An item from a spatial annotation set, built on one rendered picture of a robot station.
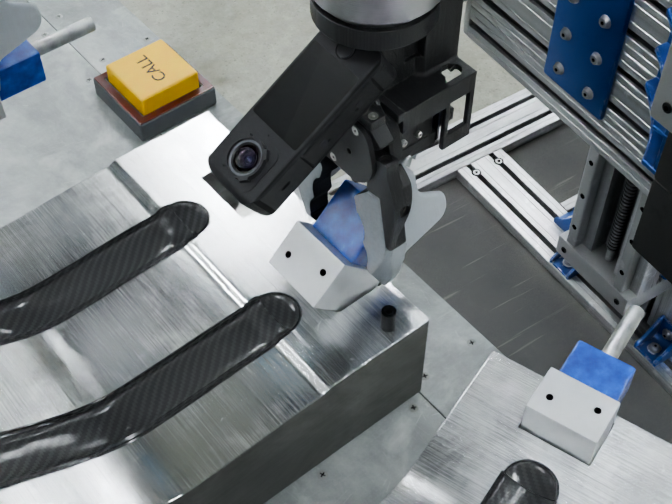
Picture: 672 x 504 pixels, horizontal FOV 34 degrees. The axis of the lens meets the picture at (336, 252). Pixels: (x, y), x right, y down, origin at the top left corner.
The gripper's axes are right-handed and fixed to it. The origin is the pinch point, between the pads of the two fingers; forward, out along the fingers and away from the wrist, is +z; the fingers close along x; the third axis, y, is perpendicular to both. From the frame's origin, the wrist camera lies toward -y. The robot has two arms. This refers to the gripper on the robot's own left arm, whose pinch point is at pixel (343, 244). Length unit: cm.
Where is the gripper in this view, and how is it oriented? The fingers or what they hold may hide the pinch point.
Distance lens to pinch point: 73.5
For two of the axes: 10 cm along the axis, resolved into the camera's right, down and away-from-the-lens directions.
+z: 0.0, 6.3, 7.7
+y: 7.8, -4.9, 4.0
